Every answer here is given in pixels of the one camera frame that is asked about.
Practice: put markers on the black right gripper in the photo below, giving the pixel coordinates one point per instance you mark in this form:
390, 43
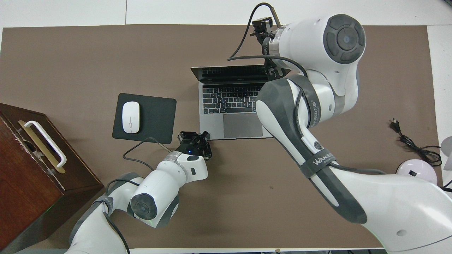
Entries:
265, 47

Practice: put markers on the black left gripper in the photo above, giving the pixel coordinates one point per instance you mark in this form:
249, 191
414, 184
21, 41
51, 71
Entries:
194, 149

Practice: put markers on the silver grey laptop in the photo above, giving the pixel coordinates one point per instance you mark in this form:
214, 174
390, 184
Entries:
240, 125

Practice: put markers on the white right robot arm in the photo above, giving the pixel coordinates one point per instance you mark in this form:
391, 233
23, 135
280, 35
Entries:
406, 211

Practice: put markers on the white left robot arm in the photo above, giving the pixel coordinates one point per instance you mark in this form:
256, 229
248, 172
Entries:
159, 187

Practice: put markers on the black mouse pad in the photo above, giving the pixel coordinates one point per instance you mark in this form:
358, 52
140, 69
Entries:
157, 113

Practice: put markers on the white computer mouse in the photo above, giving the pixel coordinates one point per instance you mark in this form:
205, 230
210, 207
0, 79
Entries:
130, 113

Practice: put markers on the brown table mat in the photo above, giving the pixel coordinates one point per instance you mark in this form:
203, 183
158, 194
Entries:
70, 63

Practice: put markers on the dark brown wooden box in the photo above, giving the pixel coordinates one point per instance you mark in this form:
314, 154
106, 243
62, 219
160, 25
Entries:
21, 190

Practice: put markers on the white desk lamp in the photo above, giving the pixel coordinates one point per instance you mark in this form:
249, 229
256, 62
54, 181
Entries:
420, 167

